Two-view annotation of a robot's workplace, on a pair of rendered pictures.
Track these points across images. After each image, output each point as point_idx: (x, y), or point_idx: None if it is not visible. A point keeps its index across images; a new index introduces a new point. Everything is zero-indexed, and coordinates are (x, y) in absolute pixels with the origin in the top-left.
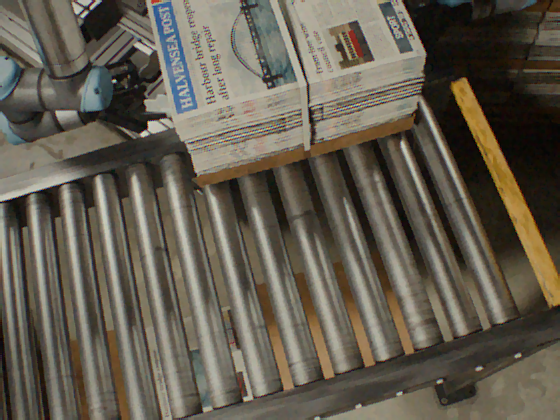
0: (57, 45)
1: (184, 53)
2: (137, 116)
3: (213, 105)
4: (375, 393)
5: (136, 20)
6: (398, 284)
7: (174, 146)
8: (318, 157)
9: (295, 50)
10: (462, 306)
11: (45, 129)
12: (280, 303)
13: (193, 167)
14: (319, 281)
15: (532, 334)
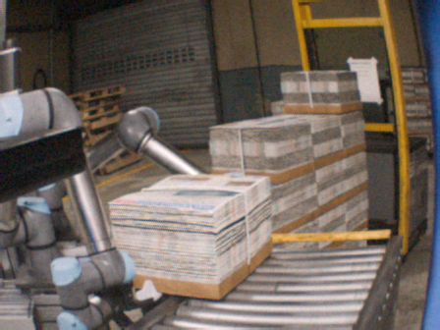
0: (104, 222)
1: (177, 203)
2: (138, 303)
3: (221, 203)
4: (389, 274)
5: (55, 317)
6: (345, 267)
7: (177, 303)
8: (251, 274)
9: (222, 191)
10: (370, 253)
11: (95, 317)
12: (320, 293)
13: (208, 289)
14: (321, 282)
15: (396, 242)
